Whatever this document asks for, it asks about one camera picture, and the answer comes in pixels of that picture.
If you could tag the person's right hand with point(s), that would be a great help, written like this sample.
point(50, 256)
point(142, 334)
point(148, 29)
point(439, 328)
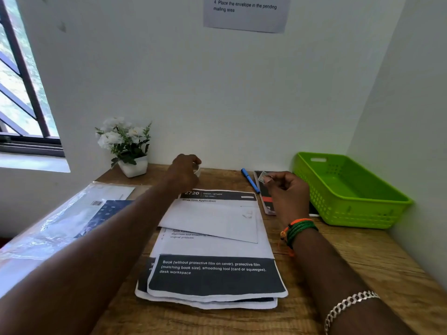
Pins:
point(288, 198)

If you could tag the person's left hand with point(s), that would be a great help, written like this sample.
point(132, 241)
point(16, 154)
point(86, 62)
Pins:
point(181, 176)

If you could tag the small tape roll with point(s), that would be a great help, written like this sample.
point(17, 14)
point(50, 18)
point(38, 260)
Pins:
point(197, 170)

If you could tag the small stamp sticker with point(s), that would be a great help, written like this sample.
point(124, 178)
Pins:
point(264, 177)

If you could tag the single white envelope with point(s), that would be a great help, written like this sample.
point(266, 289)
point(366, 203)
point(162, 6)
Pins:
point(209, 219)

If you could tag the green plastic basket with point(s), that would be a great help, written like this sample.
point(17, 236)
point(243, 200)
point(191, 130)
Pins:
point(352, 195)

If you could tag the stack of printed papers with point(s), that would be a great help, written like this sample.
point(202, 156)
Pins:
point(216, 279)

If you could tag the clear plastic envelope wrapper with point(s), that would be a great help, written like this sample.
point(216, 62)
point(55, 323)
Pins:
point(63, 223)

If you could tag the person's left forearm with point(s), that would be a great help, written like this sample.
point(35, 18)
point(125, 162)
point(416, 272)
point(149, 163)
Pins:
point(87, 268)

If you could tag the person's right forearm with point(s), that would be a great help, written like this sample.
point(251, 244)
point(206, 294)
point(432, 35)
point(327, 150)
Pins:
point(342, 286)

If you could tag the black notebook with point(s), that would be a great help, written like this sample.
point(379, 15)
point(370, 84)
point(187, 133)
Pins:
point(266, 202)

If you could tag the orange and green thread wristbands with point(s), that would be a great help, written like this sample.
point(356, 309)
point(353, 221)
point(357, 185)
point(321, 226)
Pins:
point(300, 230)

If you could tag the blue pen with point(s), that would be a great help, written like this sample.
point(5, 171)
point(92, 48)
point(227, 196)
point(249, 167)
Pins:
point(249, 179)

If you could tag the white flower plant in pot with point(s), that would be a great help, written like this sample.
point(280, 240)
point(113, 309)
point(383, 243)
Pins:
point(124, 143)

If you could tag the window with metal bars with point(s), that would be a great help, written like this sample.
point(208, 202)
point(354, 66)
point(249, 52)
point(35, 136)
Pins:
point(21, 101)

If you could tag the paper notice on wall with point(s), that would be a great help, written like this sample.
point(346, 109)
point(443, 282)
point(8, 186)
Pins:
point(246, 13)

